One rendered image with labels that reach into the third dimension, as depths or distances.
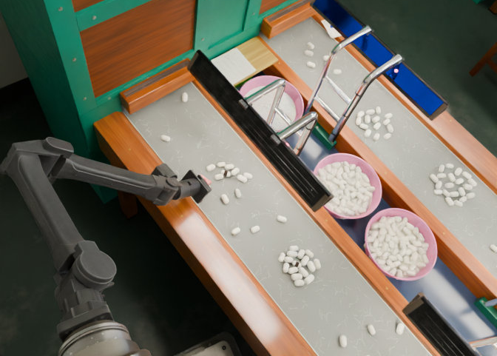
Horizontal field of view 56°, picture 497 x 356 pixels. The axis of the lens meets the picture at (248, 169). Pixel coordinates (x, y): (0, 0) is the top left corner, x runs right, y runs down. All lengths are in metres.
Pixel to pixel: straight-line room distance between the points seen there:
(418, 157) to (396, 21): 1.77
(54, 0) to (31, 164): 0.43
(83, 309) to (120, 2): 0.89
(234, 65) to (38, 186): 1.07
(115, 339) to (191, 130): 1.10
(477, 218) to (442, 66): 1.69
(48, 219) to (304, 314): 0.89
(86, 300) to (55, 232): 0.18
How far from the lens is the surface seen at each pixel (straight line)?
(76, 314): 0.89
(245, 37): 2.01
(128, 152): 1.70
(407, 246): 1.81
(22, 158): 1.15
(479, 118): 3.35
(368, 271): 1.67
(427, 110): 1.68
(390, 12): 3.64
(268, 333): 1.53
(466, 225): 1.95
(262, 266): 1.60
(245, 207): 1.66
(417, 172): 1.95
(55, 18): 1.37
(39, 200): 1.07
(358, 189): 1.81
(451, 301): 1.89
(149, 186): 1.37
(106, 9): 1.44
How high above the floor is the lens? 2.25
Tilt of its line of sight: 62 degrees down
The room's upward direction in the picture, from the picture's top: 19 degrees clockwise
